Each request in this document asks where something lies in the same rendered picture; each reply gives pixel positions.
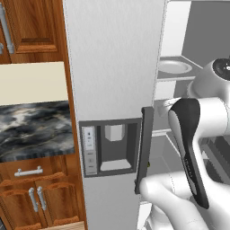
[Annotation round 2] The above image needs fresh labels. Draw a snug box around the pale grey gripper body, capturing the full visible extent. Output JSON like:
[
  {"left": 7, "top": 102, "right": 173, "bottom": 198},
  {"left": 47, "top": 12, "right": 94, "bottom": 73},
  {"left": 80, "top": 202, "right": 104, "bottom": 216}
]
[{"left": 156, "top": 97, "right": 181, "bottom": 119}]

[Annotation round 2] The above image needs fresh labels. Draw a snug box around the white fridge door with dispenser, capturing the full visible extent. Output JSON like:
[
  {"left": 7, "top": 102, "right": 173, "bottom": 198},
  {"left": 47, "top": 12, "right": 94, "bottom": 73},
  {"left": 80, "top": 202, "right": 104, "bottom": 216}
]
[{"left": 62, "top": 0, "right": 167, "bottom": 230}]

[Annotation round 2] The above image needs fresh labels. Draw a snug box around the white fridge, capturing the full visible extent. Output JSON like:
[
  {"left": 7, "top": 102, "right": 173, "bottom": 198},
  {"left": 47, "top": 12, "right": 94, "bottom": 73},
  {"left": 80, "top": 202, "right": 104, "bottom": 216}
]
[{"left": 137, "top": 0, "right": 230, "bottom": 230}]

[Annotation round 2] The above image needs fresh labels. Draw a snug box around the white plate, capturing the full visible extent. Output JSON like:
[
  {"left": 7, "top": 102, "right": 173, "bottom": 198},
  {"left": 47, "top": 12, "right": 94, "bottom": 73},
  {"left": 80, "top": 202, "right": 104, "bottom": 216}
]
[{"left": 157, "top": 58, "right": 193, "bottom": 75}]

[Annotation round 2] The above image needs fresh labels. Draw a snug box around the wooden drawer front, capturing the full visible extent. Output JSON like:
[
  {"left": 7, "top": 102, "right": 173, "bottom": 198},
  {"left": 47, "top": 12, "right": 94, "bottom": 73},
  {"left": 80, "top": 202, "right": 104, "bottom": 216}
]
[{"left": 0, "top": 155, "right": 81, "bottom": 184}]

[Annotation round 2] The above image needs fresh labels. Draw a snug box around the wooden base cupboard door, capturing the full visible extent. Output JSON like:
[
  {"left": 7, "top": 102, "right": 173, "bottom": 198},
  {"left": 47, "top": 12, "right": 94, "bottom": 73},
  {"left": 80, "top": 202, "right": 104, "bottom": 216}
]
[
  {"left": 0, "top": 186, "right": 40, "bottom": 230},
  {"left": 35, "top": 181, "right": 83, "bottom": 229}
]

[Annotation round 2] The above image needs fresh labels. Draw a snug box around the dark grey fridge door handle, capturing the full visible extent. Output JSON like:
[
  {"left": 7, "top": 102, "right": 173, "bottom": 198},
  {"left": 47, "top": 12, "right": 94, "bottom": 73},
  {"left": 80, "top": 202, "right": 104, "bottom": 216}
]
[{"left": 134, "top": 106, "right": 155, "bottom": 196}]

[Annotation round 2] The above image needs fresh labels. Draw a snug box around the silver drawer handle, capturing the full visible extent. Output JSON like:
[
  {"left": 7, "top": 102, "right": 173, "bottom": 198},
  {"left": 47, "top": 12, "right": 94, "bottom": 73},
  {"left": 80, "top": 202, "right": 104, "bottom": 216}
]
[{"left": 13, "top": 165, "right": 44, "bottom": 178}]

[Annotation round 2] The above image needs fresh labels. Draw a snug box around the short silver cupboard handle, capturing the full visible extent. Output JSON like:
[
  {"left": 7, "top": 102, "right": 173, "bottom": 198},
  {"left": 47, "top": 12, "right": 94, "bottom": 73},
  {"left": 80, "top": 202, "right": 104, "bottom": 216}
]
[
  {"left": 28, "top": 187, "right": 40, "bottom": 213},
  {"left": 36, "top": 185, "right": 48, "bottom": 212}
]

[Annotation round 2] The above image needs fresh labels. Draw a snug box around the long silver cupboard handle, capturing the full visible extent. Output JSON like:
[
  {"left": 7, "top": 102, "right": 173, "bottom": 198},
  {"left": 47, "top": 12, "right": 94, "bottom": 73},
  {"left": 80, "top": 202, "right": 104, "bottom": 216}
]
[{"left": 0, "top": 2, "right": 15, "bottom": 55}]

